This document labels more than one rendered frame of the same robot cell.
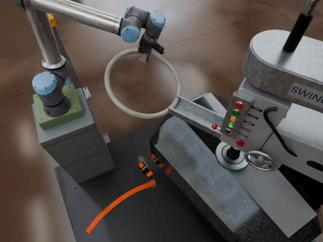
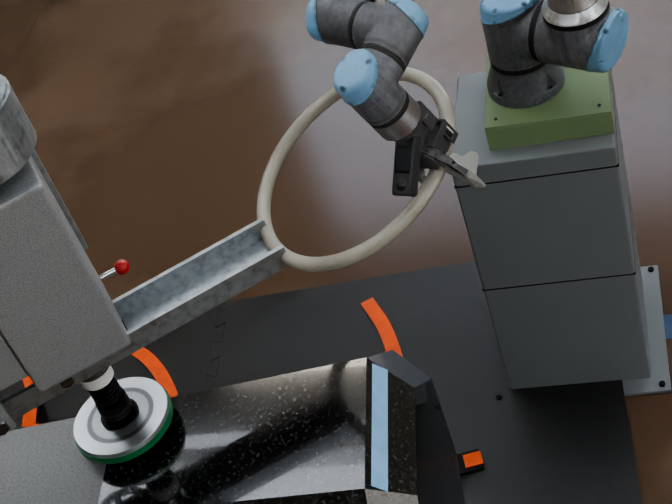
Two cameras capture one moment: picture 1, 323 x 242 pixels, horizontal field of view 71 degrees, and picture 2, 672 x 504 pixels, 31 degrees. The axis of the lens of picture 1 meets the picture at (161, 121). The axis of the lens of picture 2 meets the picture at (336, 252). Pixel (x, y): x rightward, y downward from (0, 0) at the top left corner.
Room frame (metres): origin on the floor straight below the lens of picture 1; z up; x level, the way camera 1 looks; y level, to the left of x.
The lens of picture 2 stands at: (2.34, -1.40, 2.68)
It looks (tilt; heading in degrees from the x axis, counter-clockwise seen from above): 40 degrees down; 134
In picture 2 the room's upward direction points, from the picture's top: 20 degrees counter-clockwise
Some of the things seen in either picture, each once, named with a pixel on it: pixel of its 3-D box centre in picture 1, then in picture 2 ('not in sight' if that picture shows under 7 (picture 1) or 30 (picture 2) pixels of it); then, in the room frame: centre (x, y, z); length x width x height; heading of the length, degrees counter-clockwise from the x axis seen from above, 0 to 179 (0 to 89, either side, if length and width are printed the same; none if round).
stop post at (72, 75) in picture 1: (67, 62); not in sight; (1.99, 1.02, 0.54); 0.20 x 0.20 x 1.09; 28
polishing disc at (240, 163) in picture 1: (232, 154); (121, 416); (0.64, -0.45, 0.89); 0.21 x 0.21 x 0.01
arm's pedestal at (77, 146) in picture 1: (79, 140); (556, 231); (1.06, 0.76, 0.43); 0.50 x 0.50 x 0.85; 24
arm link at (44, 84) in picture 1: (48, 88); (517, 22); (1.07, 0.75, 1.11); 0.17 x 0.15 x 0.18; 174
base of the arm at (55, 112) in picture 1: (55, 102); (523, 67); (1.06, 0.75, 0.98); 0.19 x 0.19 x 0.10
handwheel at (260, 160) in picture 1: (262, 155); not in sight; (0.48, -0.48, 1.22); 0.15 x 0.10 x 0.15; 56
